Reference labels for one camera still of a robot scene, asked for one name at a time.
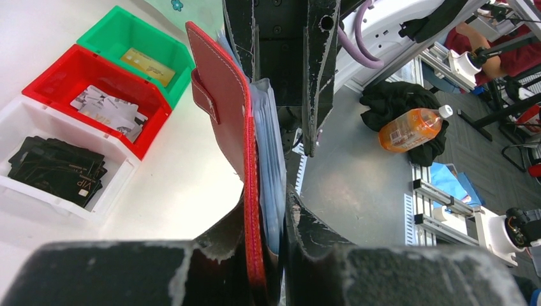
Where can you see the green plastic bin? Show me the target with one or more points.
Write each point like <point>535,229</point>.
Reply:
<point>136,46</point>

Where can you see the white plastic bin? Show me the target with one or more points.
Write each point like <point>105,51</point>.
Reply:
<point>23,117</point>

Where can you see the black cards stack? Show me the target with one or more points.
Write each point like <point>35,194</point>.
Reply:
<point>58,168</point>

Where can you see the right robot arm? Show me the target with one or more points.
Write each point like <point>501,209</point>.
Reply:
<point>374,38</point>

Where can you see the red leather card holder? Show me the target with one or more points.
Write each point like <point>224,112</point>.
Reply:
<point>221,90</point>

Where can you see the orange drink bottle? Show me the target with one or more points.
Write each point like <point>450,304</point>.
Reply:
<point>413,128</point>

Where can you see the red plastic bin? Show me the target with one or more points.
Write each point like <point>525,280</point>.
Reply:
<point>78,68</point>

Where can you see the gold cards stack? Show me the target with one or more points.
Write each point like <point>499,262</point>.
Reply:
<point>149,66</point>

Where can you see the black crumpled cloth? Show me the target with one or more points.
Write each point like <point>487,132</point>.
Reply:
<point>388,100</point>

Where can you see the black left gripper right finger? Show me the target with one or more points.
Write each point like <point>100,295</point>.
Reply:
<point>324,268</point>

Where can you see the white cards stack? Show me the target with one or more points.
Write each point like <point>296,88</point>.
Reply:
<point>117,114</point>

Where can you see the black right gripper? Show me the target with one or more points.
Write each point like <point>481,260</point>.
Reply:
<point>284,29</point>

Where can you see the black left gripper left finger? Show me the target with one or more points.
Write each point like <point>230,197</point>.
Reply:
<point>208,270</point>

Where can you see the blue bag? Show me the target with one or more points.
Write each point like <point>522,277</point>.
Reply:
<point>446,178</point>

